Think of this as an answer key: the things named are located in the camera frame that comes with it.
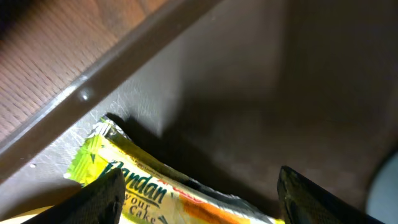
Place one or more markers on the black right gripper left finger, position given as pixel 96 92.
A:
pixel 100 202

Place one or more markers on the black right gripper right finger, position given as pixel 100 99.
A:
pixel 304 202

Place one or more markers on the green snack bar wrapper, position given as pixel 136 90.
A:
pixel 155 192

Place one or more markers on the light blue bowl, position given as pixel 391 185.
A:
pixel 382 198

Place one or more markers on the yellow plate with crumbs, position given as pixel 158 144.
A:
pixel 18 219

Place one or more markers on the dark brown serving tray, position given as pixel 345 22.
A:
pixel 226 92

